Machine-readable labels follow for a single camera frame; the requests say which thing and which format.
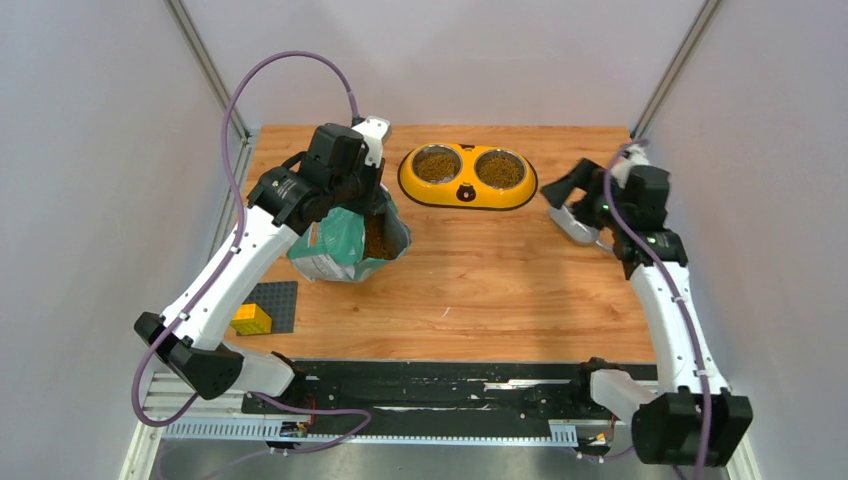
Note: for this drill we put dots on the aluminium frame post left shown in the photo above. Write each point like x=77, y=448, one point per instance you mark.
x=191, y=35

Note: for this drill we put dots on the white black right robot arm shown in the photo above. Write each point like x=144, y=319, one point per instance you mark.
x=695, y=419

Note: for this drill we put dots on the yellow double pet bowl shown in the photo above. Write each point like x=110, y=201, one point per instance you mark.
x=467, y=175

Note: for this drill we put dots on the brown kibble pet food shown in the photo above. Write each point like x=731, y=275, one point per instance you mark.
x=464, y=169

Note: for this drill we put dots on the green pet food bag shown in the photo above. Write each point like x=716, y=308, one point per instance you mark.
x=349, y=247

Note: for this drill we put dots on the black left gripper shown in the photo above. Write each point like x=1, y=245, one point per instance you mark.
x=366, y=204

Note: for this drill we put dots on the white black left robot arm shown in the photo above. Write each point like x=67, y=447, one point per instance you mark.
x=342, y=168

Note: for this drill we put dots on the grey metal scoop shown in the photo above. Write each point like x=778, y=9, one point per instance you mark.
x=577, y=232

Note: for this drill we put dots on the dark grey building plate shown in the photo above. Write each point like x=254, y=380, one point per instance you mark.
x=278, y=300

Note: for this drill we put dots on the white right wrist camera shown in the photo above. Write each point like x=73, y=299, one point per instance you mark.
x=633, y=155

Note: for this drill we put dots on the aluminium frame post right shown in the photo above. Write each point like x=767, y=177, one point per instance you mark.
x=688, y=45

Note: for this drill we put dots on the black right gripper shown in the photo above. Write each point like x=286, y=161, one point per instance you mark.
x=587, y=177

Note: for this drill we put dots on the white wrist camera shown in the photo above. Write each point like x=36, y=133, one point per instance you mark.
x=376, y=131
x=633, y=155

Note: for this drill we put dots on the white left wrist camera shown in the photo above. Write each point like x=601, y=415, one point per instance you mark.
x=376, y=131

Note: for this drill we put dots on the yellow building brick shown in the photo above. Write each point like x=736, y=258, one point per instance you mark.
x=250, y=319

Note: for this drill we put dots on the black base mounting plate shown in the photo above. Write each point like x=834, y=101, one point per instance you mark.
x=443, y=399

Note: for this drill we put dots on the aluminium frame post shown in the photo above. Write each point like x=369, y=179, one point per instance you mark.
x=688, y=45
x=191, y=35

